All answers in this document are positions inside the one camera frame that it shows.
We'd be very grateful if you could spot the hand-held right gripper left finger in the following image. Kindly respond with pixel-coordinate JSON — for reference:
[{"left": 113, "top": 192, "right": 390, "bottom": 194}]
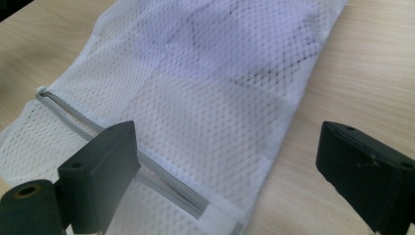
[{"left": 58, "top": 119, "right": 142, "bottom": 235}]

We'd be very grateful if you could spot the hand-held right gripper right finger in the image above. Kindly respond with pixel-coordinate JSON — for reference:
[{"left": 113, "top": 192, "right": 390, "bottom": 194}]
[{"left": 315, "top": 120, "right": 415, "bottom": 235}]

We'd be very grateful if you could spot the white mesh laundry bag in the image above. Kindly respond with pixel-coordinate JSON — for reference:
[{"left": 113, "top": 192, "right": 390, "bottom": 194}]
[{"left": 0, "top": 0, "right": 351, "bottom": 235}]

